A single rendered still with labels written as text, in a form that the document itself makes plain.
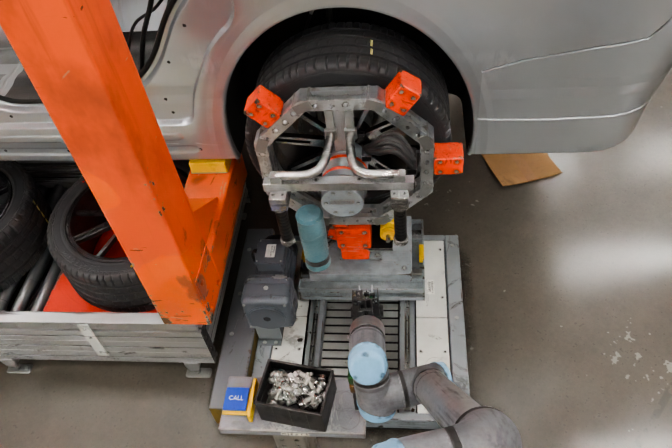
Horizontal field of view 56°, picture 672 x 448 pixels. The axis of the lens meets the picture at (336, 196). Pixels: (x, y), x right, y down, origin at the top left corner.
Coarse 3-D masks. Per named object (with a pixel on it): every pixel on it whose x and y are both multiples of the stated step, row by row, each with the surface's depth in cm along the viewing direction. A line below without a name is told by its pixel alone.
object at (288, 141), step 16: (304, 112) 196; (288, 128) 223; (320, 128) 199; (368, 128) 200; (384, 128) 199; (272, 144) 203; (288, 144) 220; (304, 144) 205; (320, 144) 204; (416, 144) 213; (288, 160) 216; (304, 160) 211; (384, 160) 228; (400, 160) 221; (320, 192) 219; (368, 192) 220; (384, 192) 217
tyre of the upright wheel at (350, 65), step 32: (320, 32) 192; (352, 32) 189; (384, 32) 191; (288, 64) 187; (320, 64) 180; (352, 64) 179; (384, 64) 180; (416, 64) 189; (288, 96) 188; (448, 96) 209; (256, 128) 198; (448, 128) 194; (256, 160) 209
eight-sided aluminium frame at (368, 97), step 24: (312, 96) 179; (336, 96) 178; (360, 96) 177; (384, 96) 179; (288, 120) 184; (408, 120) 181; (264, 144) 191; (432, 144) 186; (264, 168) 199; (432, 168) 194; (336, 216) 214; (360, 216) 213; (384, 216) 211
